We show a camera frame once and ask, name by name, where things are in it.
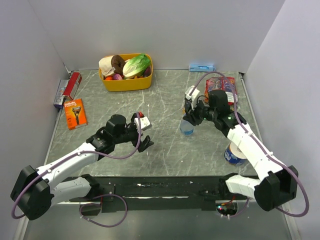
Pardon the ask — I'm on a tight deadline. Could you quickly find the red snack bag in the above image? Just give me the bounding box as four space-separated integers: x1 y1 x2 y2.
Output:
204 76 238 106

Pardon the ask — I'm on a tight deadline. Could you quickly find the orange drink bottle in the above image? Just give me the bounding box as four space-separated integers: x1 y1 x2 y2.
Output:
183 99 192 114

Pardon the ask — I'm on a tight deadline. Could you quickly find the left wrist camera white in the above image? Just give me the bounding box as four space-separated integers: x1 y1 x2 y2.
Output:
133 111 152 131

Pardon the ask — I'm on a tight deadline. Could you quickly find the brown beige plush toy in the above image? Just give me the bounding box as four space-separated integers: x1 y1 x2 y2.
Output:
98 55 126 77

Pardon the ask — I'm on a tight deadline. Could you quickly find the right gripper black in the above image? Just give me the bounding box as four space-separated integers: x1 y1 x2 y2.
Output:
182 97 217 127

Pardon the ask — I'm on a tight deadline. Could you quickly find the clear blue water bottle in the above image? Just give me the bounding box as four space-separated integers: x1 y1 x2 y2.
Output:
179 118 195 136

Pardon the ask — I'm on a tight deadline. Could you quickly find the white blue can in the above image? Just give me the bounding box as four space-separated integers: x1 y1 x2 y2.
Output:
224 142 247 167

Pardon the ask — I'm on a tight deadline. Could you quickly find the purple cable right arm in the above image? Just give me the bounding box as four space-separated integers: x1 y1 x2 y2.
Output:
189 71 310 218

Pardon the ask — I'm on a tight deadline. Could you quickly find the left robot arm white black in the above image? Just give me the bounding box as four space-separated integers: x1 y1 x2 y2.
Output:
10 112 153 220

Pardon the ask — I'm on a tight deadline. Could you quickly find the plush cabbage toy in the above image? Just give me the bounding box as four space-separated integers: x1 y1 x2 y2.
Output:
122 53 151 79

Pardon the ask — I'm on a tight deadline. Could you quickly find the orange razor box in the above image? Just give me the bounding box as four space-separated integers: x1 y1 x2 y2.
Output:
64 98 88 130

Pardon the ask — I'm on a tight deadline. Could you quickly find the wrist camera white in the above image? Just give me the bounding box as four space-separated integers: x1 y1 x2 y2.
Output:
184 85 201 109
133 111 152 131

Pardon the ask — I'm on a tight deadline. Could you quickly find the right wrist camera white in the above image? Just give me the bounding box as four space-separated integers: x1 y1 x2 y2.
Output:
184 85 201 109

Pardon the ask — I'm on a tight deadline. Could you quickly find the purple grey box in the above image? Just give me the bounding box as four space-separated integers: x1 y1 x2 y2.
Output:
53 79 69 109

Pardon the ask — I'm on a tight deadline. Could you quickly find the yellow plastic basket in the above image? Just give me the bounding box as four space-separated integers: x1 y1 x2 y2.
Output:
98 53 153 92

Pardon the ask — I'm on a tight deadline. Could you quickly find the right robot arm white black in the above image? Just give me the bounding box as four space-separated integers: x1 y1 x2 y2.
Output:
183 86 298 212

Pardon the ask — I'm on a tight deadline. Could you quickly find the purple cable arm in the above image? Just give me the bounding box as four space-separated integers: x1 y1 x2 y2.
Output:
189 71 310 218
10 112 143 227

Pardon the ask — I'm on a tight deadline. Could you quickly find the red box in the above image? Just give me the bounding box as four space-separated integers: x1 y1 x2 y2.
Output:
63 72 82 101

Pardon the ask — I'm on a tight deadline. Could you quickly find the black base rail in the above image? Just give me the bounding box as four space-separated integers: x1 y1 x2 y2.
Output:
71 176 246 213

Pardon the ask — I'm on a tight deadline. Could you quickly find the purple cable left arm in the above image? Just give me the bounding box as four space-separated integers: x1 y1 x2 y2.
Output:
10 112 143 227

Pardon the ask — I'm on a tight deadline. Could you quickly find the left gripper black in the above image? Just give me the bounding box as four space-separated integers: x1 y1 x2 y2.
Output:
113 114 154 152

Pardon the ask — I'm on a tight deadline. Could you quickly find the blue tissue pack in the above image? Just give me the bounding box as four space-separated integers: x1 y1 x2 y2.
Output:
188 64 216 73

